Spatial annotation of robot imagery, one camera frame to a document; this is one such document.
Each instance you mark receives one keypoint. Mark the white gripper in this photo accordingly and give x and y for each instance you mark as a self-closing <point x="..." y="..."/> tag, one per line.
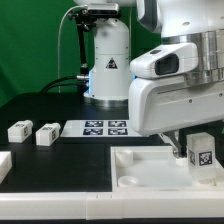
<point x="163" y="105"/>

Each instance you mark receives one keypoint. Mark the white square table top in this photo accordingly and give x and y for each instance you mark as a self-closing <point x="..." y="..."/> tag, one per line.
<point x="154" y="168"/>

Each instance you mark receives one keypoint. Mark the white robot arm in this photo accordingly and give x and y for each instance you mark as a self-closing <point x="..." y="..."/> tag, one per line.
<point x="180" y="75"/>

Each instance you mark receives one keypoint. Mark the white marker sheet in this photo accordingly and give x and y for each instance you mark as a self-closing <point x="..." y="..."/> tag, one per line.
<point x="98" y="128"/>

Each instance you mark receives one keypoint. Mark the white left fence piece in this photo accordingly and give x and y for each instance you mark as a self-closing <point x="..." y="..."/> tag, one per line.
<point x="5" y="164"/>

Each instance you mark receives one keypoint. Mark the black camera stand pole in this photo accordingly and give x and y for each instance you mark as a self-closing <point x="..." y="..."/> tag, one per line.
<point x="84" y="70"/>

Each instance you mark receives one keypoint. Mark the white front fence rail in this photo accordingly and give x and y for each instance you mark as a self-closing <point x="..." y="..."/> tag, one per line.
<point x="111" y="205"/>

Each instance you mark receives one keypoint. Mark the black camera on stand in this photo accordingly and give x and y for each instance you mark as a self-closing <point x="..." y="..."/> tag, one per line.
<point x="93" y="11"/>

